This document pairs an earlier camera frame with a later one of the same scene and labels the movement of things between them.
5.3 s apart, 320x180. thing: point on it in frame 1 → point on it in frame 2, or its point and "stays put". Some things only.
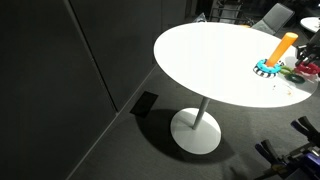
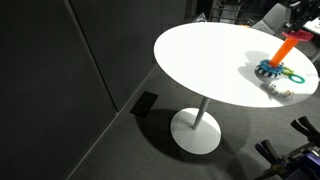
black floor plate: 144,105 stays put
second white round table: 312,23 stays put
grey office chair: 275,20 stays put
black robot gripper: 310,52 → 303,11
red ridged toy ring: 307,70 → 299,34
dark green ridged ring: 294,78 stays put
